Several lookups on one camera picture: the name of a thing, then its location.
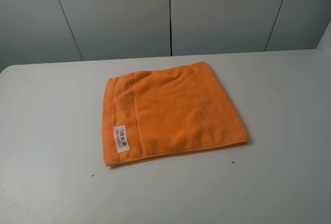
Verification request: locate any orange terry towel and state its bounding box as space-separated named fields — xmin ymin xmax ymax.
xmin=101 ymin=62 xmax=249 ymax=168

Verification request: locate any white towel label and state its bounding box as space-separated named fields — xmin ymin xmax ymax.
xmin=113 ymin=125 xmax=130 ymax=153

